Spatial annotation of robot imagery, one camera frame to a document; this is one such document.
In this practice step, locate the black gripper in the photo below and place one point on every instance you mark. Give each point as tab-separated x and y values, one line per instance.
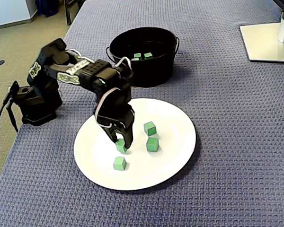
119	120

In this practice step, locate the green cube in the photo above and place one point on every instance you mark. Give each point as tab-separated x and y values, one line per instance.
120	146
135	59
150	128
152	144
119	163
137	55
148	55

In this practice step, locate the black metal bucket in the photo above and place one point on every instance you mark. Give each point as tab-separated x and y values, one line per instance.
146	71

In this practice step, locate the white monitor stand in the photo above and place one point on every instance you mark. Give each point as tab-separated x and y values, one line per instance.
262	42

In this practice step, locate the white round plate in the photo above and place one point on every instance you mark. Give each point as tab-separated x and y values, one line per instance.
168	142

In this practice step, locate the black round floor outlet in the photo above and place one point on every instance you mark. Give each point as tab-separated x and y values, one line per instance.
0	62

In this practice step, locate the dark furniture legs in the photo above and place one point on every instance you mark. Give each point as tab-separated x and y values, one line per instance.
69	11

